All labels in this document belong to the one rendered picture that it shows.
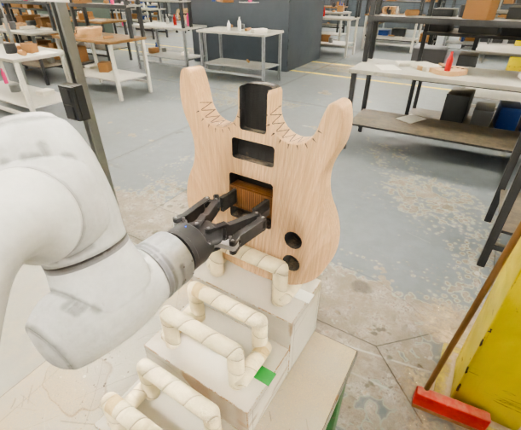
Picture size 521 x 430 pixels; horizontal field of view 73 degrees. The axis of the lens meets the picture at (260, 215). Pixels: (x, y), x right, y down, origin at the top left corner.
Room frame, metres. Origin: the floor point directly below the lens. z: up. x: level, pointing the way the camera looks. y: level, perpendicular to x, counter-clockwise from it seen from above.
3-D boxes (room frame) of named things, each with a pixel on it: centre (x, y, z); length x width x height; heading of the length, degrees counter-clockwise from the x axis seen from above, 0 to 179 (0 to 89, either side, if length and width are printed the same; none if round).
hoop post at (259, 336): (0.46, 0.00, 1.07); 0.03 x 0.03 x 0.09
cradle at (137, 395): (0.39, 0.26, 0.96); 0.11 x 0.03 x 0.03; 149
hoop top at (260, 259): (0.57, 0.03, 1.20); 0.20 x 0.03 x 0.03; 58
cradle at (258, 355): (0.42, 0.01, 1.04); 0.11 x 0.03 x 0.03; 149
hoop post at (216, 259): (0.62, 0.10, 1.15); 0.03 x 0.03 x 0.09
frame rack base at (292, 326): (0.60, 0.01, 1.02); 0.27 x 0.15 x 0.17; 59
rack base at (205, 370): (0.47, 0.09, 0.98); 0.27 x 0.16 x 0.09; 59
